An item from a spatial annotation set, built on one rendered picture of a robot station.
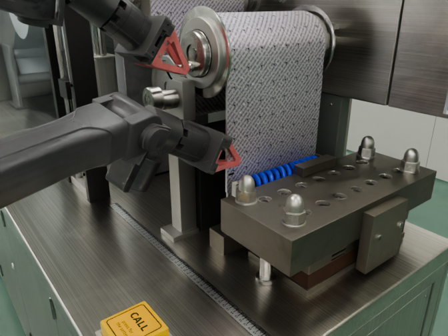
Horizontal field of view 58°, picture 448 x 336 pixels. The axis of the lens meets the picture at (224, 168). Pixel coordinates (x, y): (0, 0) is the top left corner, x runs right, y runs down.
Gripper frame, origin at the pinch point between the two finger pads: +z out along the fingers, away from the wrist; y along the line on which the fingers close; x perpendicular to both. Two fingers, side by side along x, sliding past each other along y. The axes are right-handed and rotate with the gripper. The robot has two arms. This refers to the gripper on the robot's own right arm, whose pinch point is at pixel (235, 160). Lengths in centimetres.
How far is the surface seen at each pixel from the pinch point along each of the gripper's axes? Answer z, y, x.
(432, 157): 271, -80, 56
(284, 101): 5.3, 0.3, 13.4
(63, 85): -17.9, -40.3, -0.1
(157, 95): -14.6, -7.8, 4.9
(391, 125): 263, -118, 70
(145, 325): -14.1, 11.1, -24.9
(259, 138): 3.1, 0.3, 5.3
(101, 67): 3, -75, 9
